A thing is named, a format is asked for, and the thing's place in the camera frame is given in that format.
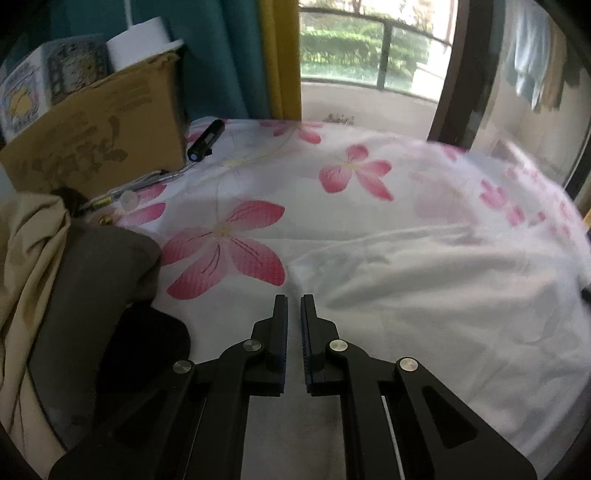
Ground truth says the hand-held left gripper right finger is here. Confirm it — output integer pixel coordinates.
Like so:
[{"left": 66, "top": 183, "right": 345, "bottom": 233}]
[{"left": 301, "top": 294, "right": 539, "bottom": 480}]

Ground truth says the teal curtain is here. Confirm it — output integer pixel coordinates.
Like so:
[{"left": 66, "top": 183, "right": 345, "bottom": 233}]
[{"left": 46, "top": 0, "right": 274, "bottom": 136}]

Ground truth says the light blue hanging garment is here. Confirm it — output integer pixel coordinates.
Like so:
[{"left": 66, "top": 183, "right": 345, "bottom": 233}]
[{"left": 503, "top": 8, "right": 553, "bottom": 110}]

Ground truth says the black flashlight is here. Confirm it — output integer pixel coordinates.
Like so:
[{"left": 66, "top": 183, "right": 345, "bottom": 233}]
[{"left": 186, "top": 119, "right": 227, "bottom": 163}]

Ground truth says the floral tablecloth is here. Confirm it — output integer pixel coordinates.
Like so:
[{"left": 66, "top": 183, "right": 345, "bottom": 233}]
[{"left": 83, "top": 117, "right": 583, "bottom": 370}]

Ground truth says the white garment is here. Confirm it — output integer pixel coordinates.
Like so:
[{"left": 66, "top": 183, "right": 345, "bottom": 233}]
[{"left": 240, "top": 143, "right": 591, "bottom": 480}]

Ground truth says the black door frame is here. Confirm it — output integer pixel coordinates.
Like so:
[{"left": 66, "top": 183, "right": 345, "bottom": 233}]
[{"left": 427, "top": 0, "right": 505, "bottom": 151}]

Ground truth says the balcony railing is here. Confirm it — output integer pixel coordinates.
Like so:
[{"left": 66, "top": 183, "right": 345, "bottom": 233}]
[{"left": 300, "top": 7, "right": 456, "bottom": 94}]

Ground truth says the large printed cardboard box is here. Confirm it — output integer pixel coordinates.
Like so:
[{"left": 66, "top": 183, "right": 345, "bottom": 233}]
[{"left": 0, "top": 51, "right": 191, "bottom": 200}]

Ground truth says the beige hanging garment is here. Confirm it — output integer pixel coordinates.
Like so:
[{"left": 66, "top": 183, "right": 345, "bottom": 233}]
[{"left": 545, "top": 28, "right": 570, "bottom": 110}]

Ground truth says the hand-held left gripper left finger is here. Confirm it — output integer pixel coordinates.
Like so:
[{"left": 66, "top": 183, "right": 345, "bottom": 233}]
[{"left": 48, "top": 294, "right": 288, "bottom": 480}]

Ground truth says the beige cloth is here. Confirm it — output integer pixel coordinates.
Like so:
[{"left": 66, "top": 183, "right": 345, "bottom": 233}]
[{"left": 0, "top": 191, "right": 75, "bottom": 462}]

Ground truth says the white toilet paper roll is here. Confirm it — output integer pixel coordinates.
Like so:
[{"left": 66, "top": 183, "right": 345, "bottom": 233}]
[{"left": 106, "top": 17, "right": 184, "bottom": 73}]

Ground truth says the yellow curtain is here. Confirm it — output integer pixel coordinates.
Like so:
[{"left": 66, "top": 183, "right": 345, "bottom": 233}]
[{"left": 256, "top": 0, "right": 304, "bottom": 123}]

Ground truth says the olive grey cloth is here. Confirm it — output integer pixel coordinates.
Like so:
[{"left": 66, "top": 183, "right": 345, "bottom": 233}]
[{"left": 28, "top": 224, "right": 163, "bottom": 452}]

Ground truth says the printed paper box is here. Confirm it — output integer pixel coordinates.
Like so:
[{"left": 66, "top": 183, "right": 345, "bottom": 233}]
[{"left": 0, "top": 36, "right": 114, "bottom": 142}]

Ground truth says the pen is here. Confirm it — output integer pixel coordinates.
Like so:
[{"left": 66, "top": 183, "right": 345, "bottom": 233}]
[{"left": 76, "top": 168, "right": 192, "bottom": 216}]

